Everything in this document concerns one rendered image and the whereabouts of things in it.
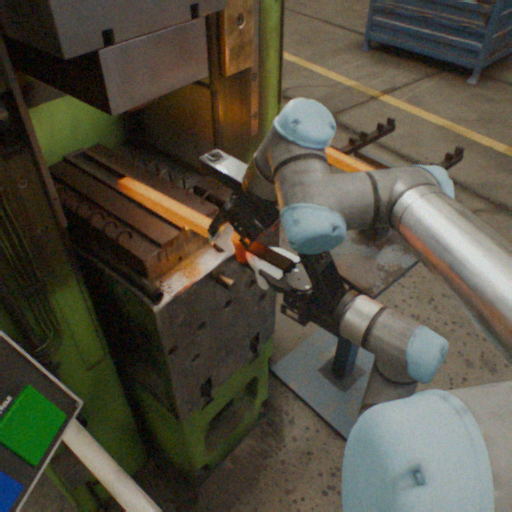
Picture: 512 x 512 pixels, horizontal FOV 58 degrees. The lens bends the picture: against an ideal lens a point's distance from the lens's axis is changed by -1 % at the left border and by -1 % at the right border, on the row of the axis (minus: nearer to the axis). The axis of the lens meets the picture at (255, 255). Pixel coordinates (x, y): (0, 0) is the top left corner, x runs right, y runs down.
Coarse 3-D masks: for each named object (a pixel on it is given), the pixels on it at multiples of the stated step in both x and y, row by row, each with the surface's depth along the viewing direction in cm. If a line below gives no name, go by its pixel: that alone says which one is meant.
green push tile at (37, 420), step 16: (16, 400) 59; (32, 400) 61; (48, 400) 63; (16, 416) 58; (32, 416) 60; (48, 416) 62; (64, 416) 64; (0, 432) 56; (16, 432) 58; (32, 432) 60; (48, 432) 62; (16, 448) 58; (32, 448) 59; (32, 464) 59
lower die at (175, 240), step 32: (64, 160) 112; (128, 160) 111; (64, 192) 104; (96, 192) 102; (128, 192) 100; (160, 192) 100; (96, 224) 95; (128, 224) 94; (160, 224) 94; (128, 256) 91; (160, 256) 91
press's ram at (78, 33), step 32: (0, 0) 61; (32, 0) 56; (64, 0) 55; (96, 0) 58; (128, 0) 61; (160, 0) 65; (192, 0) 69; (224, 0) 74; (0, 32) 66; (32, 32) 60; (64, 32) 57; (96, 32) 60; (128, 32) 64
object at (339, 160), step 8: (328, 152) 114; (336, 152) 114; (328, 160) 114; (336, 160) 112; (344, 160) 111; (352, 160) 111; (344, 168) 111; (352, 168) 110; (360, 168) 109; (368, 168) 109
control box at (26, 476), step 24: (0, 336) 60; (0, 360) 59; (24, 360) 62; (0, 384) 58; (24, 384) 61; (48, 384) 64; (0, 408) 58; (72, 408) 66; (0, 456) 57; (48, 456) 62; (24, 480) 58
